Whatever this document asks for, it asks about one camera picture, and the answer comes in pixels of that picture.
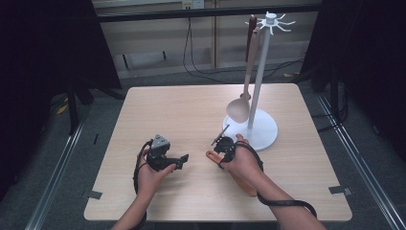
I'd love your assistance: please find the black curtain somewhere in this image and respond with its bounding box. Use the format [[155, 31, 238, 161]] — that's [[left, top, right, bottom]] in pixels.
[[0, 0, 123, 202], [300, 0, 406, 162]]

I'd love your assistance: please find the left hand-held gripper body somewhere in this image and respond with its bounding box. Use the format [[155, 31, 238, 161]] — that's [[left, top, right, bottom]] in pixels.
[[146, 133, 180, 173]]

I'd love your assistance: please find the person's left hand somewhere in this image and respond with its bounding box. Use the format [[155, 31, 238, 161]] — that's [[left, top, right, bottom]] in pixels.
[[136, 148, 177, 199]]

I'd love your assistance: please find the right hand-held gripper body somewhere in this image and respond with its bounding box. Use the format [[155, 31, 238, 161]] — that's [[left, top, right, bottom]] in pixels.
[[210, 124, 237, 163]]

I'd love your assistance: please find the white utensil rack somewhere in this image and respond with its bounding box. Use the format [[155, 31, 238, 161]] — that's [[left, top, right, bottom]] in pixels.
[[222, 11, 297, 152]]

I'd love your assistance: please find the metal floor rail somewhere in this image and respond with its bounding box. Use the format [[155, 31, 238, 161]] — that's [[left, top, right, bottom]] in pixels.
[[24, 109, 92, 230], [315, 92, 406, 230]]

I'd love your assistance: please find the metal ladle with brown handle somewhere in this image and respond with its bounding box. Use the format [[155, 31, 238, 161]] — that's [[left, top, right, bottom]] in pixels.
[[244, 13, 259, 63]]

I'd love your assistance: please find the black horizontal bar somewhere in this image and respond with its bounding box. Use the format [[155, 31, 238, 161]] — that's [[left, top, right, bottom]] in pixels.
[[97, 3, 322, 23]]

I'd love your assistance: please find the white wall socket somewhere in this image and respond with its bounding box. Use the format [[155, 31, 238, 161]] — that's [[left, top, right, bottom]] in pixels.
[[181, 0, 205, 10]]

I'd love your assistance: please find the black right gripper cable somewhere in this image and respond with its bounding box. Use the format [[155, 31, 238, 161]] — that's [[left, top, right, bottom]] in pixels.
[[217, 140, 318, 219]]

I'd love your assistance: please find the person's right hand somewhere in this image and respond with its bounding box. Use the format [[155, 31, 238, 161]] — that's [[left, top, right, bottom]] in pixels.
[[219, 132, 266, 194]]

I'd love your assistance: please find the grey tape piece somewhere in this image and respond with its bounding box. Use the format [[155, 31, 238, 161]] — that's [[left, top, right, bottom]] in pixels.
[[80, 190, 103, 200], [328, 185, 354, 196]]

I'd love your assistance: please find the black metal stand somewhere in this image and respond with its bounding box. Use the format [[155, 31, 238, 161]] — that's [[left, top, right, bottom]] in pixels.
[[65, 75, 96, 136]]

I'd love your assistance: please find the black floor cable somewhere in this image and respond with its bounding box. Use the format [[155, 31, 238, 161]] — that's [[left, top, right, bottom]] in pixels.
[[182, 17, 305, 84]]

